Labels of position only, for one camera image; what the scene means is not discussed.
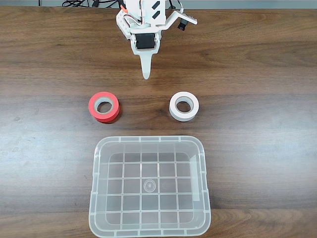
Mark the white tape roll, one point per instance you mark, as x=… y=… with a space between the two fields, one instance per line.
x=173 y=109

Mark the clear plastic storage box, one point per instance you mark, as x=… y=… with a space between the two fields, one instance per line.
x=148 y=186

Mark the orange tipped clamp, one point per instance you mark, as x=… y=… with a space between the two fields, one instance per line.
x=123 y=10

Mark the red tape roll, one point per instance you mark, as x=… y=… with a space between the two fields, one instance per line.
x=93 y=106

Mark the small black gripper camera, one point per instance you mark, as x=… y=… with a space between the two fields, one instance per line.
x=183 y=24

